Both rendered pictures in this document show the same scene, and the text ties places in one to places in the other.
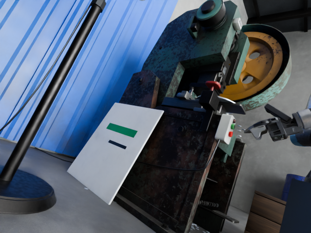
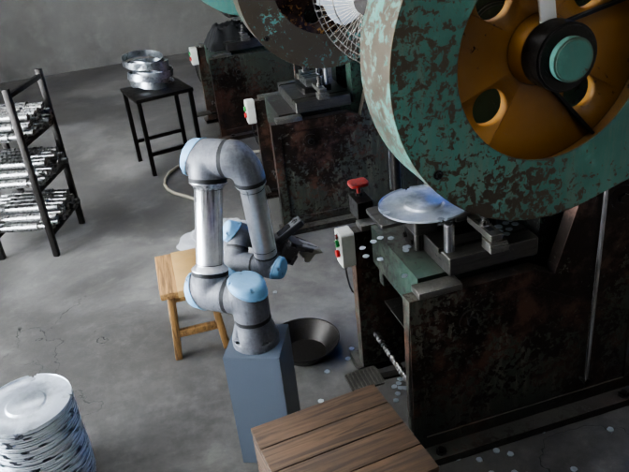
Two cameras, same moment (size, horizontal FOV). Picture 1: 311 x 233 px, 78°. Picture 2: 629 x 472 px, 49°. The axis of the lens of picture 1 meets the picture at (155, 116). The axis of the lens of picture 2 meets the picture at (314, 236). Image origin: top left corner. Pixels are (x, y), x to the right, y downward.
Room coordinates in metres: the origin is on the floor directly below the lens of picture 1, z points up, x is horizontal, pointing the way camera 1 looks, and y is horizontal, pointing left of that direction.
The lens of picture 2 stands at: (2.02, -2.20, 1.75)
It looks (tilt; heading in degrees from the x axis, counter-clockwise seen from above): 28 degrees down; 124
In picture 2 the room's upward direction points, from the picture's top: 6 degrees counter-clockwise
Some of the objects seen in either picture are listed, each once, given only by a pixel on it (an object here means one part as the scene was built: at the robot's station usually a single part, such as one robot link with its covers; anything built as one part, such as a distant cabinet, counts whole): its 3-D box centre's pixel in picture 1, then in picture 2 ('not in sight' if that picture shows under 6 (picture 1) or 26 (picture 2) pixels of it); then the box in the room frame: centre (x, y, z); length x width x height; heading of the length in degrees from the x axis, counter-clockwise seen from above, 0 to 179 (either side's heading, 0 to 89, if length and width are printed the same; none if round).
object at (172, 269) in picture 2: not in sight; (192, 302); (0.16, -0.39, 0.16); 0.34 x 0.24 x 0.34; 136
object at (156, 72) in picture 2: not in sight; (159, 108); (-1.42, 1.22, 0.40); 0.45 x 0.40 x 0.79; 150
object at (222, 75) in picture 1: (217, 72); not in sight; (1.29, -0.30, 1.04); 0.17 x 0.15 x 0.30; 48
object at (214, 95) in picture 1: (206, 110); (362, 218); (0.93, -0.23, 0.62); 0.10 x 0.06 x 0.20; 138
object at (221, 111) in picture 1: (221, 114); (410, 226); (1.20, -0.40, 0.72); 0.25 x 0.14 x 0.14; 48
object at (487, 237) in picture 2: not in sight; (486, 225); (1.44, -0.38, 0.76); 0.17 x 0.06 x 0.10; 138
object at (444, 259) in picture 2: (195, 116); (460, 226); (1.32, -0.27, 0.68); 0.45 x 0.30 x 0.06; 138
